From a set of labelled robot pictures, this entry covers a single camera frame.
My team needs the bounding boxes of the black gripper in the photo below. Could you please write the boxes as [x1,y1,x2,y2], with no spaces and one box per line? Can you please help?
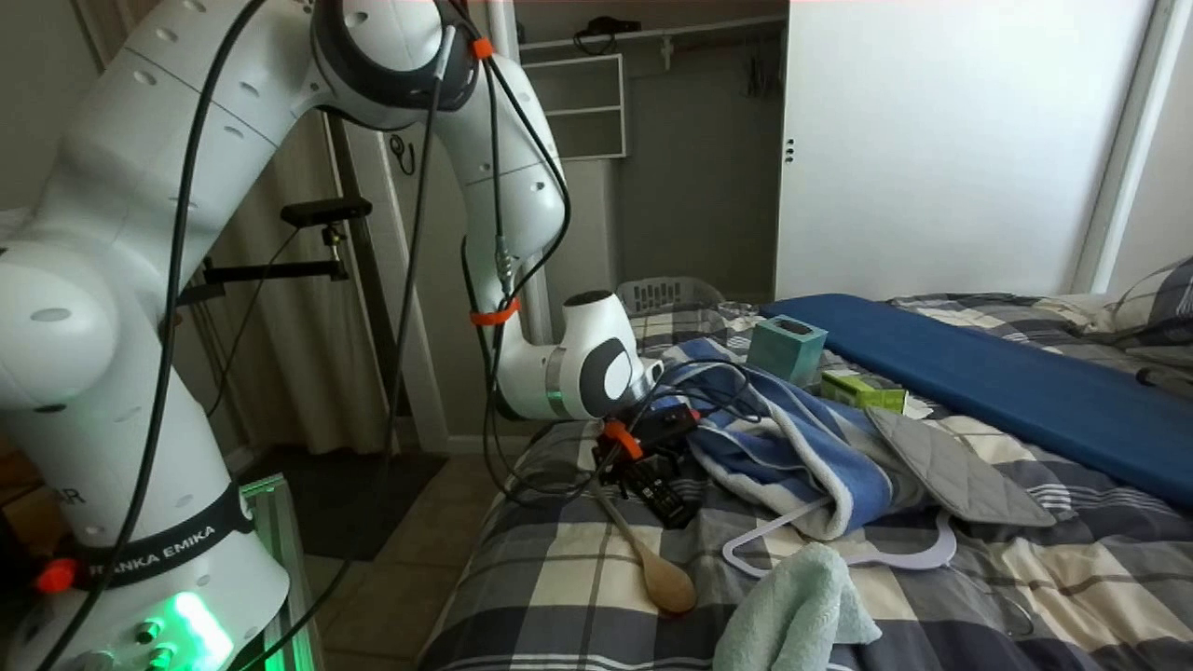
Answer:
[592,415,699,513]

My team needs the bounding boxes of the black remote control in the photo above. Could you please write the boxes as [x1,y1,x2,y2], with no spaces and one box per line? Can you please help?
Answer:
[633,476,707,534]

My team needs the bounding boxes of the wooden spoon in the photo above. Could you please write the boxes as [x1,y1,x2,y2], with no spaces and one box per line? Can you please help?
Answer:
[592,487,701,618]

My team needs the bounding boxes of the plaid checkered bedspread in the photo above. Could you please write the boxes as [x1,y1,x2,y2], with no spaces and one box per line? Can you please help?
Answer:
[423,291,1193,671]

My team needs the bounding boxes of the blue white striped garment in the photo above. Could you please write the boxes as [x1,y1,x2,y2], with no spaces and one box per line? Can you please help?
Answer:
[638,334,929,545]

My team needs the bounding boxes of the light green towel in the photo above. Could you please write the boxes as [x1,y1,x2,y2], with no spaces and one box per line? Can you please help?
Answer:
[707,539,889,671]

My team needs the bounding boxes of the white laundry basket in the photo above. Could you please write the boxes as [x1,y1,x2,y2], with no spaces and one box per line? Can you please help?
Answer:
[610,273,740,322]

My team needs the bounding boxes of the small green box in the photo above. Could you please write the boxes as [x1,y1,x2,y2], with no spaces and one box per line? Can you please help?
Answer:
[818,365,910,416]

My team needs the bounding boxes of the grey quilted cloth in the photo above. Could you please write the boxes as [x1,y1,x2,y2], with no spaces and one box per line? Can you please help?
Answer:
[866,408,1058,534]

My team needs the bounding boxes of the dark floor mat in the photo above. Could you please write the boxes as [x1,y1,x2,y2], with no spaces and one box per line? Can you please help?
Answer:
[240,442,454,568]

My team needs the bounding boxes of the blue white crumpled cloth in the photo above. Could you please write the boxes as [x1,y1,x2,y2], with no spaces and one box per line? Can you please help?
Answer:
[460,32,579,504]

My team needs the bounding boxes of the white closet shelf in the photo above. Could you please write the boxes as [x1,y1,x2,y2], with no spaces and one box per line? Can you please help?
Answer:
[518,50,629,163]

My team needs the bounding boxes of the black tripod stand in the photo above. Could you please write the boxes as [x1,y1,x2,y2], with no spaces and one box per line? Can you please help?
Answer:
[179,107,423,460]

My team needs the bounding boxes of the closet hanging rod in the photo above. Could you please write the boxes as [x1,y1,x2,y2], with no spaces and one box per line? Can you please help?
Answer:
[518,10,789,55]

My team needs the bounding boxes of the white sliding door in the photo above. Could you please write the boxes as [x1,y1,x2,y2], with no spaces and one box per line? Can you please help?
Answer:
[771,0,1165,307]

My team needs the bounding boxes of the bed pillow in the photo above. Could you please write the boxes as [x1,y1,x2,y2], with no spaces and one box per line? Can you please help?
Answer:
[1107,252,1193,353]

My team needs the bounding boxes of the long black hanging cable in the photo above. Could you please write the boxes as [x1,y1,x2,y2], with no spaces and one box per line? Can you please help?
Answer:
[34,0,271,671]

